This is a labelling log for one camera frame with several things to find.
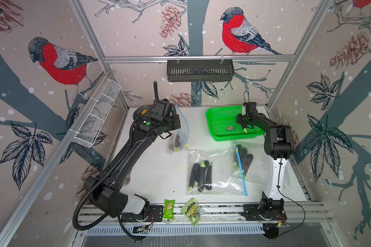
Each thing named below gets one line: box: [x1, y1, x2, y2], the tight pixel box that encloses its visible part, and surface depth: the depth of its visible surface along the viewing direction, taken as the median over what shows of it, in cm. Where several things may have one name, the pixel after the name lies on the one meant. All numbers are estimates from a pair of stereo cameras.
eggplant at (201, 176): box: [188, 160, 213, 193], surface depth 85 cm
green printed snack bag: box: [179, 197, 206, 227], surface depth 75 cm
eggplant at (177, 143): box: [173, 134, 181, 152], surface depth 87 cm
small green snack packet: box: [162, 199, 176, 220], surface depth 76 cm
